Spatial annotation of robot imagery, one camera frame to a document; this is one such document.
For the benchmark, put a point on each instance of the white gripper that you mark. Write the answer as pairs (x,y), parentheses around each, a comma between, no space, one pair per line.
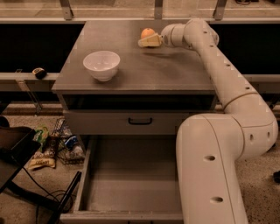
(166,37)

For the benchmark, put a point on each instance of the orange fruit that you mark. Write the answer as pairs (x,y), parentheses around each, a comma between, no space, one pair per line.
(147,32)

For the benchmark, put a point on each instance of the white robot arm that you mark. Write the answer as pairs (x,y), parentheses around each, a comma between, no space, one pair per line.
(208,145)

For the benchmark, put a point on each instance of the grey drawer cabinet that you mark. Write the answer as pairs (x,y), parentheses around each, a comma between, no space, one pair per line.
(160,79)

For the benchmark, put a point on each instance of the closed grey upper drawer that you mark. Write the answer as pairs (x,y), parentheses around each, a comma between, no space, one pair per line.
(114,123)

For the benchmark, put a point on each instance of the open grey lower drawer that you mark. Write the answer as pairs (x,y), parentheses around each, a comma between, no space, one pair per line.
(128,180)

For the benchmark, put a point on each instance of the white ceramic bowl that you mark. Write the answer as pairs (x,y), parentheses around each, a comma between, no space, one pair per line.
(102,65)

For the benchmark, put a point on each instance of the black tape measure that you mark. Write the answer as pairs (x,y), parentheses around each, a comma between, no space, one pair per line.
(40,73)

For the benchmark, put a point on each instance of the green snack bag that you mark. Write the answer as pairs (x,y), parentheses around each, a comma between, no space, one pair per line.
(41,134)

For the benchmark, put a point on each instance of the yellow snack bag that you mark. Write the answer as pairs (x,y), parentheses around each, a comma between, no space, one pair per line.
(40,160)

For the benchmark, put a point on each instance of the black chair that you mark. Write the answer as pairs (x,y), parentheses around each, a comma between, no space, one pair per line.
(16,148)

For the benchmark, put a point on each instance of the black drawer handle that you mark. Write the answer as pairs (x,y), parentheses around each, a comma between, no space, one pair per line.
(144,121)

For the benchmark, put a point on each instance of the grey metal rail frame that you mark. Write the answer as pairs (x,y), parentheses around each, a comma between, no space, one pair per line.
(42,33)

